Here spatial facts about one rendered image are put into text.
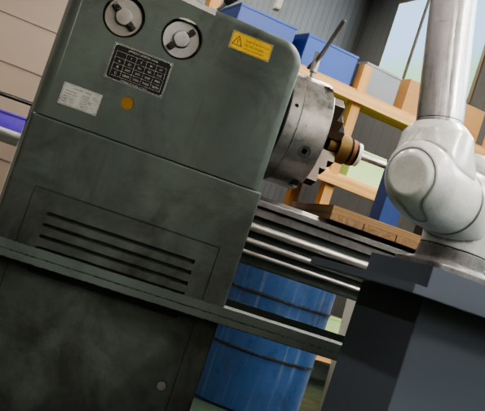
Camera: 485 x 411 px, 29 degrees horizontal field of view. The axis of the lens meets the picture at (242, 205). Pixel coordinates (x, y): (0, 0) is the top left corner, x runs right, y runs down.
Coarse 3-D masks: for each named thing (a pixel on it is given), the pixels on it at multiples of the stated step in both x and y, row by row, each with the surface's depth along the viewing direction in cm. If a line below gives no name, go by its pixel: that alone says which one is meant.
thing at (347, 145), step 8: (344, 136) 271; (328, 144) 269; (336, 144) 270; (344, 144) 269; (352, 144) 271; (336, 152) 270; (344, 152) 269; (352, 152) 270; (336, 160) 271; (344, 160) 271; (352, 160) 271
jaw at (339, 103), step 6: (324, 90) 263; (330, 96) 261; (336, 102) 263; (342, 102) 265; (336, 108) 263; (342, 108) 263; (336, 114) 264; (336, 120) 265; (342, 120) 267; (330, 126) 266; (336, 126) 266; (342, 126) 270; (330, 132) 268; (336, 132) 268; (342, 132) 268; (336, 138) 269
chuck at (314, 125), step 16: (320, 96) 258; (304, 112) 254; (320, 112) 256; (304, 128) 254; (320, 128) 255; (304, 144) 255; (320, 144) 256; (288, 160) 257; (304, 160) 257; (272, 176) 263; (288, 176) 261; (304, 176) 260
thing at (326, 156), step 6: (324, 150) 269; (324, 156) 268; (330, 156) 269; (318, 162) 267; (324, 162) 268; (330, 162) 269; (318, 168) 266; (324, 168) 267; (312, 174) 265; (294, 180) 264; (306, 180) 265; (312, 180) 265
